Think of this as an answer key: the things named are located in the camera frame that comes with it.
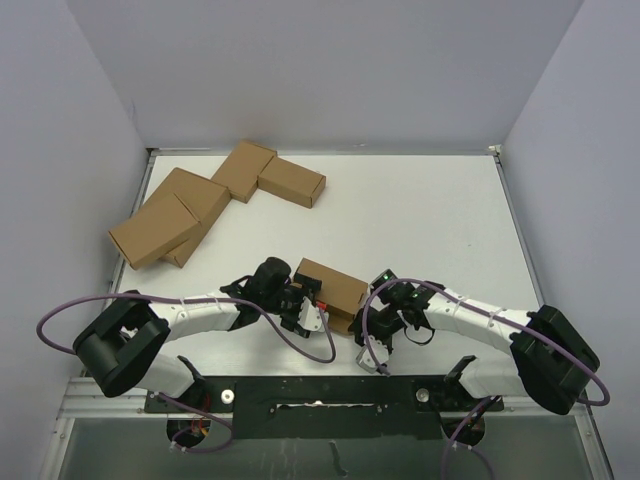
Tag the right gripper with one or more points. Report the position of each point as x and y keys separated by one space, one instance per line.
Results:
x=372 y=332

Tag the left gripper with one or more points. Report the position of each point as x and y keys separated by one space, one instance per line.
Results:
x=308 y=289

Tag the cardboard box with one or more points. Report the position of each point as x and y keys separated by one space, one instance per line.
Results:
x=342 y=294
x=206 y=199
x=240 y=170
x=291 y=182
x=154 y=230

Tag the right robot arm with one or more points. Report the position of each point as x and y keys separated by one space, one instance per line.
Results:
x=544 y=356

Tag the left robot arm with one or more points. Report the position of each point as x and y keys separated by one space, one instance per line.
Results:
x=121 y=348

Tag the folded cardboard box front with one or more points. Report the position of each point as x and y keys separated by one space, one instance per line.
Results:
x=154 y=230

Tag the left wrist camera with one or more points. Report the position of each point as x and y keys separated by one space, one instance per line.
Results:
x=311 y=316

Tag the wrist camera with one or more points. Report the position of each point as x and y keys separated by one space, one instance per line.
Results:
x=311 y=316
x=374 y=355

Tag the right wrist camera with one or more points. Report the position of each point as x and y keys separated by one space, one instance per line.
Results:
x=374 y=355

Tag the aluminium table frame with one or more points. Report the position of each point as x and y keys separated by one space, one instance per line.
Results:
x=545 y=358

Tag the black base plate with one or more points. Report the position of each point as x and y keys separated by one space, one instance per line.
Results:
x=337 y=407

